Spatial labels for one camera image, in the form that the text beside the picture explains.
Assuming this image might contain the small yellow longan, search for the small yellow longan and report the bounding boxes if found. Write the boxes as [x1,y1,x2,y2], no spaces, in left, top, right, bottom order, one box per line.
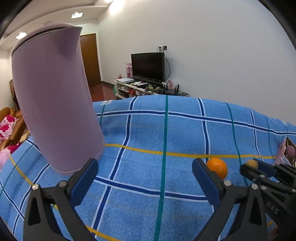
[245,159,258,169]

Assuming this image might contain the purple round radish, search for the purple round radish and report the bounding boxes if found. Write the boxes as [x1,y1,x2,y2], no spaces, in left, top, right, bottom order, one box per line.
[285,146,296,164]

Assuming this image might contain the orange leather sofa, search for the orange leather sofa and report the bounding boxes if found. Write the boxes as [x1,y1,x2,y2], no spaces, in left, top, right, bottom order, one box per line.
[1,107,27,151]

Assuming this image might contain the white tv stand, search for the white tv stand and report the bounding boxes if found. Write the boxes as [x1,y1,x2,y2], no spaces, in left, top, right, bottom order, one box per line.
[114,78,189,99]

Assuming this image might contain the pink metal tin box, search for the pink metal tin box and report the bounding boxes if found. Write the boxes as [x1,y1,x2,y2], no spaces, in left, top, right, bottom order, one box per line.
[275,137,296,167]

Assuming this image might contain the orange tangerine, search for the orange tangerine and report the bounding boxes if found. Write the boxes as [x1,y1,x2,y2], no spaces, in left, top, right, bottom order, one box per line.
[206,157,228,180]

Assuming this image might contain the black television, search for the black television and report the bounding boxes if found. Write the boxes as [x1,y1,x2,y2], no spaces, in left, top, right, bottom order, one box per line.
[131,52,165,82]

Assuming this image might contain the brown wooden door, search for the brown wooden door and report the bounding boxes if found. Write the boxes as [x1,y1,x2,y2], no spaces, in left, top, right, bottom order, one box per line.
[80,34,101,88]

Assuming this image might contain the blue plaid tablecloth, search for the blue plaid tablecloth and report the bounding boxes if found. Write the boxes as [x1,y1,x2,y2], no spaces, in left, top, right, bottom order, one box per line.
[0,94,296,241]

